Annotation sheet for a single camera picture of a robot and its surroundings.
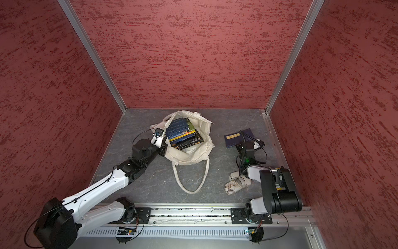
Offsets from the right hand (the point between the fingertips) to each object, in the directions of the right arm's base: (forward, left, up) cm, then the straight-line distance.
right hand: (239, 141), depth 94 cm
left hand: (-5, +42, +13) cm, 45 cm away
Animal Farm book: (+10, +30, +4) cm, 32 cm away
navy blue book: (+8, +38, +6) cm, 40 cm away
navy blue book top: (+6, 0, -5) cm, 8 cm away
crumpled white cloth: (-26, +7, -4) cm, 27 cm away
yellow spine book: (+4, +33, +3) cm, 33 cm away
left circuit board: (-43, +62, -8) cm, 76 cm away
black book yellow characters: (-2, +35, 0) cm, 35 cm away
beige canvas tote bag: (-8, +28, -1) cm, 29 cm away
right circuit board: (-46, -2, -8) cm, 46 cm away
